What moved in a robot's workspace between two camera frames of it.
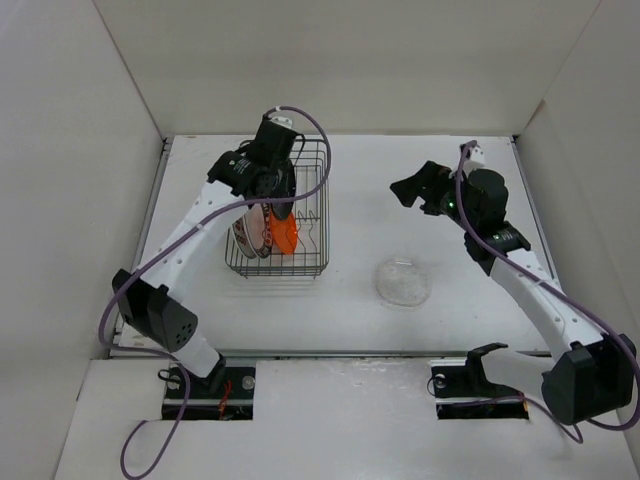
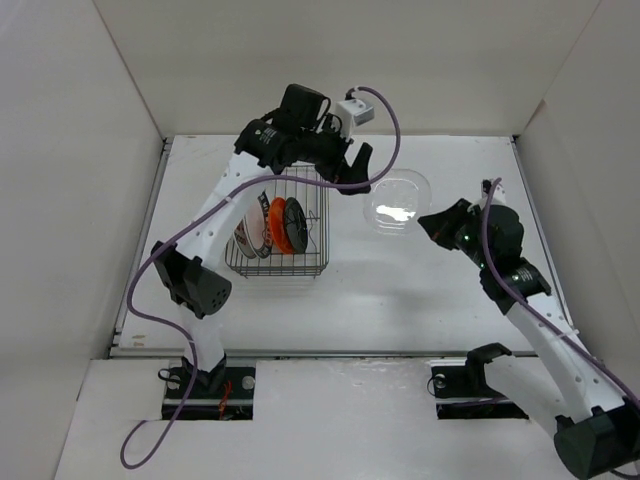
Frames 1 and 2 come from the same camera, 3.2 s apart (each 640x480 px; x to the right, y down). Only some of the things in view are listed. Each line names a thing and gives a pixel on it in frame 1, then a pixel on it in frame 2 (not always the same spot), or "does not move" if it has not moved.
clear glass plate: [403, 282] → [397, 202]
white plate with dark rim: [259, 229] does not move
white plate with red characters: [241, 235] does not move
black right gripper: [423, 184] → [441, 223]
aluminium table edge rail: [359, 353] does not move
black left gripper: [282, 188] → [358, 169]
